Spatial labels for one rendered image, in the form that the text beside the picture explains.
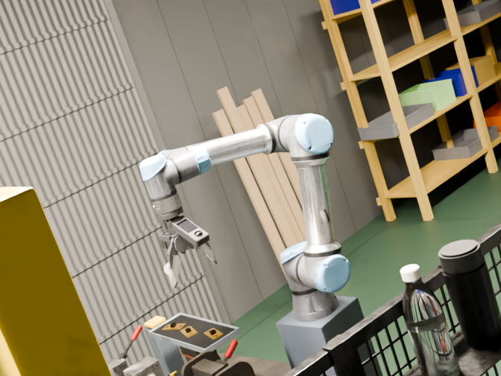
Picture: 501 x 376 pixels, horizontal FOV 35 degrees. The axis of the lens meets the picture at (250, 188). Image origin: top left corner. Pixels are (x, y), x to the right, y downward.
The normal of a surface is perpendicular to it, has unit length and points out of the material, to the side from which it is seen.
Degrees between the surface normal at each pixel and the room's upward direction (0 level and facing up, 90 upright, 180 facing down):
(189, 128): 90
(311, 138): 83
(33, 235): 90
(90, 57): 90
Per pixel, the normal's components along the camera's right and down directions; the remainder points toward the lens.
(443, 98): 0.63, -0.03
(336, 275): 0.48, 0.18
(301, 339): -0.66, 0.39
